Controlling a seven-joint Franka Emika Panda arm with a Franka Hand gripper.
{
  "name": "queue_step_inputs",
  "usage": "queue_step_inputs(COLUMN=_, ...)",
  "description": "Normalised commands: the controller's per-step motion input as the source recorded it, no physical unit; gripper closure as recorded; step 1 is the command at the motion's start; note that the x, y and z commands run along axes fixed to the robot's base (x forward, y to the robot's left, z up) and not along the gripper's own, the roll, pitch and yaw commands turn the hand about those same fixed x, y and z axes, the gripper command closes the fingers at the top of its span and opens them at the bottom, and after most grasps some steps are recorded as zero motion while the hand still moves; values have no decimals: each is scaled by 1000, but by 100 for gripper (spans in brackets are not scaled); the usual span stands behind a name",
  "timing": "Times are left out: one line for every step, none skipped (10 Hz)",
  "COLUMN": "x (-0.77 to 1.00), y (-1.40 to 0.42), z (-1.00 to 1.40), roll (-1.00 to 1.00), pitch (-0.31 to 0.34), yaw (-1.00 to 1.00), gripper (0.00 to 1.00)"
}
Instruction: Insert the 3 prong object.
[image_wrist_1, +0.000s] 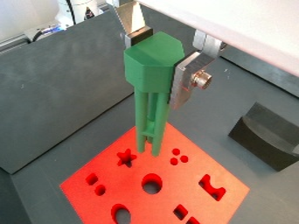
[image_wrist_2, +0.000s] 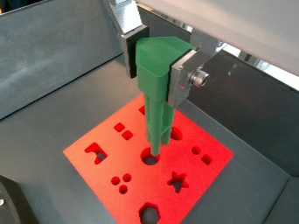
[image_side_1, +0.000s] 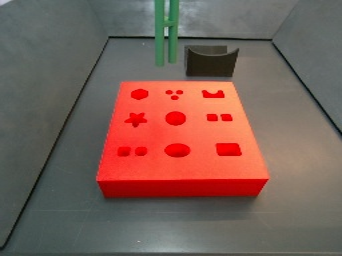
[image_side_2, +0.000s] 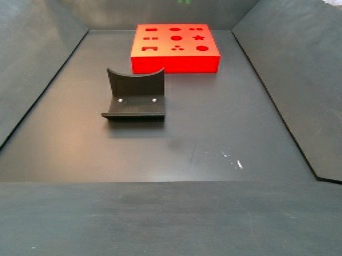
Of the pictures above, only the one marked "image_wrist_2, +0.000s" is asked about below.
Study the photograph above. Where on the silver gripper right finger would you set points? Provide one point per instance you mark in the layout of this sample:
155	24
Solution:
187	71

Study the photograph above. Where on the red foam shape board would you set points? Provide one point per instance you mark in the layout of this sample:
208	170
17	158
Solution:
135	182

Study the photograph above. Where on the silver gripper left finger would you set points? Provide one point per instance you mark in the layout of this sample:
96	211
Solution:
131	30

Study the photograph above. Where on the green three prong peg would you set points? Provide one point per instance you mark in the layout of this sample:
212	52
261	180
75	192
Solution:
155	54

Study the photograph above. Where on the black curved holder block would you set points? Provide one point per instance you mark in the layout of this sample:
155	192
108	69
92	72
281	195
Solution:
14	209

